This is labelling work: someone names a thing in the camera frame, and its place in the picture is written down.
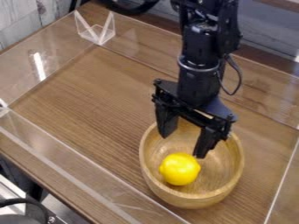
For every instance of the yellow lemon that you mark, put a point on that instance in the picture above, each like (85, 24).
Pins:
(180, 169)

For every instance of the clear acrylic corner bracket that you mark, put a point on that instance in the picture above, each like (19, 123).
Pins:
(98, 34)

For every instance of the brown wooden bowl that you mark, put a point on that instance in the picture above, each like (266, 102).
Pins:
(221, 168)

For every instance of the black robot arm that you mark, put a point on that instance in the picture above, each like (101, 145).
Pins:
(210, 34)

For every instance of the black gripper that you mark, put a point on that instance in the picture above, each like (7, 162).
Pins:
(193, 99)

